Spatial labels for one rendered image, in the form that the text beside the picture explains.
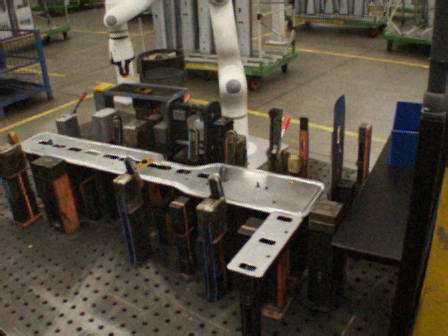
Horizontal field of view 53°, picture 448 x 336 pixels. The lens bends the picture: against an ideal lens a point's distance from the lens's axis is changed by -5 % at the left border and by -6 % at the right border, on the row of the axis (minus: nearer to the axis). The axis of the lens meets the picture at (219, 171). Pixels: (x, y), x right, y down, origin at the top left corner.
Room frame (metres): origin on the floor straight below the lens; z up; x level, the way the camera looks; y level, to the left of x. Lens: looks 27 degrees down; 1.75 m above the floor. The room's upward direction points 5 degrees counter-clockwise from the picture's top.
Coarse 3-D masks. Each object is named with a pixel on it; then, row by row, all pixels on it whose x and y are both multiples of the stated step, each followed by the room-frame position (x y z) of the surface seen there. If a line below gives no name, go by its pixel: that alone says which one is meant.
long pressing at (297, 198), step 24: (24, 144) 1.89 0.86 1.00; (72, 144) 1.83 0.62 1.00; (96, 144) 1.81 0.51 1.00; (96, 168) 1.59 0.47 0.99; (120, 168) 1.56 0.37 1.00; (144, 168) 1.54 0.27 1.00; (192, 168) 1.50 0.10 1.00; (216, 168) 1.49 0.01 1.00; (240, 168) 1.47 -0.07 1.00; (192, 192) 1.34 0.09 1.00; (240, 192) 1.31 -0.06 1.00; (264, 192) 1.30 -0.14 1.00; (288, 192) 1.28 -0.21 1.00; (312, 192) 1.27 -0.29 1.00
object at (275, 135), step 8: (272, 112) 1.44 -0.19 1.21; (280, 112) 1.46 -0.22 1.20; (272, 120) 1.47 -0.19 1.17; (280, 120) 1.46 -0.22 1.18; (272, 128) 1.47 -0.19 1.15; (280, 128) 1.46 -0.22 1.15; (272, 136) 1.47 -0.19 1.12; (280, 136) 1.46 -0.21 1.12; (272, 144) 1.47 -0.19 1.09; (280, 144) 1.46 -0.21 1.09
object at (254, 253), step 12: (276, 216) 1.15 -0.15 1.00; (288, 216) 1.14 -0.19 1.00; (264, 228) 1.09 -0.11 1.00; (276, 228) 1.09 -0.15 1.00; (288, 228) 1.08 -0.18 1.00; (252, 240) 1.04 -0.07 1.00; (276, 240) 1.03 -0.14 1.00; (288, 240) 1.03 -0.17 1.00; (240, 252) 0.99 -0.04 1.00; (252, 252) 0.99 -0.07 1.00; (264, 252) 0.98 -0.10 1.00; (276, 252) 0.98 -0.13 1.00; (228, 264) 0.95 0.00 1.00; (252, 264) 0.94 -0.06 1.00; (264, 264) 0.93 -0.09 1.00; (264, 276) 0.90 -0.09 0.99
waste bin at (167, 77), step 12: (168, 48) 4.96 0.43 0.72; (144, 60) 4.52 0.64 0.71; (156, 60) 4.48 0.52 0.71; (168, 60) 4.49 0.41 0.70; (180, 60) 4.60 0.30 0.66; (144, 72) 4.56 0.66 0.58; (156, 72) 4.49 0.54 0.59; (168, 72) 4.50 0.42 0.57; (180, 72) 4.60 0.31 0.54; (156, 84) 4.52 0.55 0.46; (168, 84) 4.52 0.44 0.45; (180, 84) 4.62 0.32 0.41; (180, 96) 4.62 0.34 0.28
